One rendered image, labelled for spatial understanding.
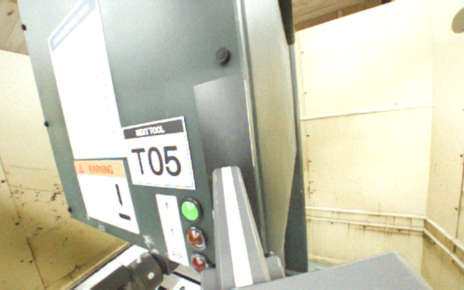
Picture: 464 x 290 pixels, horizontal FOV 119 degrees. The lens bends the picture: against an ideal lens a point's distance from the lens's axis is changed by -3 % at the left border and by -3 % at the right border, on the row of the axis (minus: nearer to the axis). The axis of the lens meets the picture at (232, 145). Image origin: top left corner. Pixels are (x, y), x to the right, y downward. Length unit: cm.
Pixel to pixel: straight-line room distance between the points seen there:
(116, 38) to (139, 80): 6
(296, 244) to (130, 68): 102
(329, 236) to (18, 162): 198
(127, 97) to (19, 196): 122
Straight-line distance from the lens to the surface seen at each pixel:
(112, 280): 45
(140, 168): 21
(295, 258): 111
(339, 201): 130
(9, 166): 137
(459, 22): 76
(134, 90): 20
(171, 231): 21
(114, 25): 24
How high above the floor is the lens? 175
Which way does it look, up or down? 7 degrees down
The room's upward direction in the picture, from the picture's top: 7 degrees counter-clockwise
